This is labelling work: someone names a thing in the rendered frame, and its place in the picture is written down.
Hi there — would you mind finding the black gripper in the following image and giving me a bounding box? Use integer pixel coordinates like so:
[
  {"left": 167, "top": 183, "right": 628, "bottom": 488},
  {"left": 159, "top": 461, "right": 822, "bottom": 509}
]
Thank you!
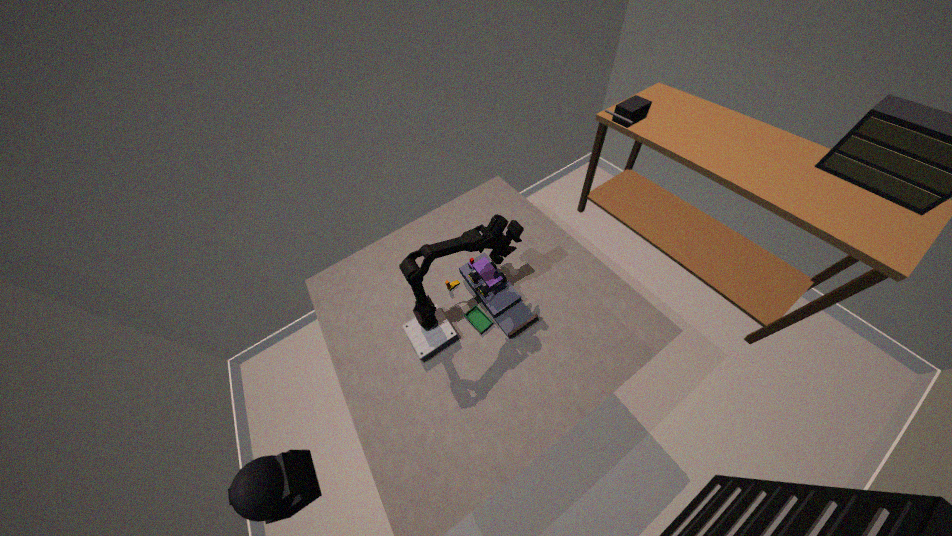
[{"left": 489, "top": 220, "right": 524, "bottom": 264}]

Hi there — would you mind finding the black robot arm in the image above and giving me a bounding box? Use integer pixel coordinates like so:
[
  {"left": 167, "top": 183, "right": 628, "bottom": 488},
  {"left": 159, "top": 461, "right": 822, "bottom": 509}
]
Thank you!
[{"left": 399, "top": 214, "right": 509, "bottom": 331}]

